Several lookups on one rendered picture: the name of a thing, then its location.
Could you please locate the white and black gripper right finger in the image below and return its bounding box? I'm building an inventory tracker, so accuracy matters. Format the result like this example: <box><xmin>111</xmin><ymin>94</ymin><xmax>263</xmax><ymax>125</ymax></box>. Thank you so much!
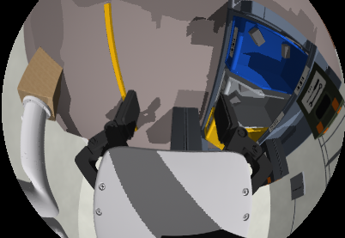
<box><xmin>214</xmin><ymin>95</ymin><xmax>273</xmax><ymax>195</ymax></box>

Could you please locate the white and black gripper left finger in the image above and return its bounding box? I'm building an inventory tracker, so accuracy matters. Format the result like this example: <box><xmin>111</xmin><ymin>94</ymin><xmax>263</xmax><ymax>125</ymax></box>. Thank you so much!
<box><xmin>75</xmin><ymin>90</ymin><xmax>140</xmax><ymax>189</ymax></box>

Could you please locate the yellow vertical bar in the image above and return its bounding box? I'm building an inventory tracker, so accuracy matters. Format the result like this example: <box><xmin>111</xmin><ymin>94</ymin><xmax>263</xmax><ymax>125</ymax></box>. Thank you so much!
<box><xmin>104</xmin><ymin>3</ymin><xmax>126</xmax><ymax>100</ymax></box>

